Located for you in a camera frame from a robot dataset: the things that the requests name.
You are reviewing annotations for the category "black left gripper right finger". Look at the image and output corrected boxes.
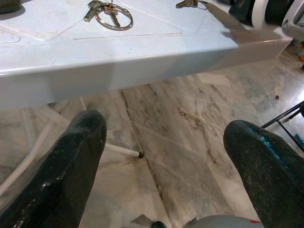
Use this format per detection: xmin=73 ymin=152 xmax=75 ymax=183
xmin=223 ymin=120 xmax=304 ymax=228

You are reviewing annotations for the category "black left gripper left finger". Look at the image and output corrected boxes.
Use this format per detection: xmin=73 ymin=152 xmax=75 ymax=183
xmin=0 ymin=110 xmax=107 ymax=228

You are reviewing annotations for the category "white folding table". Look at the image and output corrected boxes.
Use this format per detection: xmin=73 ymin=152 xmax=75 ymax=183
xmin=0 ymin=0 xmax=293 ymax=198

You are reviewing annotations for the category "dark round object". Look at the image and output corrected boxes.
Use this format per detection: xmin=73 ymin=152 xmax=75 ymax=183
xmin=0 ymin=0 xmax=26 ymax=14

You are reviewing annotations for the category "small brass key bunch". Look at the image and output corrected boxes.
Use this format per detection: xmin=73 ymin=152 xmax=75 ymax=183
xmin=175 ymin=0 xmax=209 ymax=10

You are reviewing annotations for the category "black metal frame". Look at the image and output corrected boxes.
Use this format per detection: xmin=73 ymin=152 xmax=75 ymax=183
xmin=261 ymin=101 xmax=304 ymax=152

